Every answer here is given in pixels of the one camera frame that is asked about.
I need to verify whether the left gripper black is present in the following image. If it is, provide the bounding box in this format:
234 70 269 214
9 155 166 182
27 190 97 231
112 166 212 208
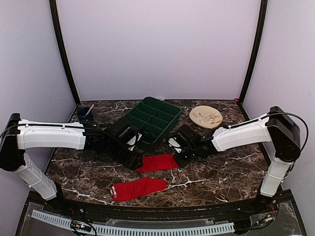
104 140 143 170

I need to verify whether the red sock plain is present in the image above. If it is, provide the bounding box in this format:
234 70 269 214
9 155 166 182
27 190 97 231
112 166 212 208
136 154 180 173

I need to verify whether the red sock with santa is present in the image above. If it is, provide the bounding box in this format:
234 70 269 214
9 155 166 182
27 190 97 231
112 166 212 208
110 177 167 202

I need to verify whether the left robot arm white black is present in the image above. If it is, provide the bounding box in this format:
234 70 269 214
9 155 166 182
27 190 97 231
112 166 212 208
0 113 143 214

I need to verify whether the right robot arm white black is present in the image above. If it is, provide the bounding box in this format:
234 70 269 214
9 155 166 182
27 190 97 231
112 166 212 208
168 106 306 213

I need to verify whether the beige patterned plate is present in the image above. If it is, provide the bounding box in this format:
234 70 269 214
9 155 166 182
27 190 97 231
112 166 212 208
189 105 223 129

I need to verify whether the wooden stick in cup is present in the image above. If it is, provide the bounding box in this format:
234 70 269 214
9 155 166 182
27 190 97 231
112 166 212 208
86 104 94 115

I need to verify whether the green compartment tray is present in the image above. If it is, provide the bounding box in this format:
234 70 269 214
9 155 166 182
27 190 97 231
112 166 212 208
121 96 181 153

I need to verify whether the dark blue cup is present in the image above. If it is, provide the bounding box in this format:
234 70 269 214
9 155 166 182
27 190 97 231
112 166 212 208
77 107 94 121

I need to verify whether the small circuit board left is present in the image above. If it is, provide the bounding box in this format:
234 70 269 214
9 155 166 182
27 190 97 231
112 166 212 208
70 220 92 233

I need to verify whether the small circuit board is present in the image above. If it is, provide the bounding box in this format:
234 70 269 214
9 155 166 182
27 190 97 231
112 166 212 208
256 214 274 226
70 220 92 233

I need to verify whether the small circuit board right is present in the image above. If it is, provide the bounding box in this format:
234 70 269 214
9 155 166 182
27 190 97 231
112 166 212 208
256 214 274 226

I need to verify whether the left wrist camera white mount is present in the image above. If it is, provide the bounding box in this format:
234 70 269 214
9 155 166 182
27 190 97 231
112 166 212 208
127 133 142 151

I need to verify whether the grey slotted cable duct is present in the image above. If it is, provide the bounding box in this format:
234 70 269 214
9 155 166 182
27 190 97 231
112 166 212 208
31 210 235 236

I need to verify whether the black front rail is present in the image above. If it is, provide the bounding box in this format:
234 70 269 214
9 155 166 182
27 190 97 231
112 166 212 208
24 191 296 223

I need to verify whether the left black frame post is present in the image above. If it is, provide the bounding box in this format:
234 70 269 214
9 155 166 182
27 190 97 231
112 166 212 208
49 0 81 106

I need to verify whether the black frame post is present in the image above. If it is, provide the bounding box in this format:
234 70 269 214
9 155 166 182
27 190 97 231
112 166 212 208
49 0 81 106
238 0 268 107

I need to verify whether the right black frame post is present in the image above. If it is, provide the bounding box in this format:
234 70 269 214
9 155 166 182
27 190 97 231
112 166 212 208
238 0 268 107

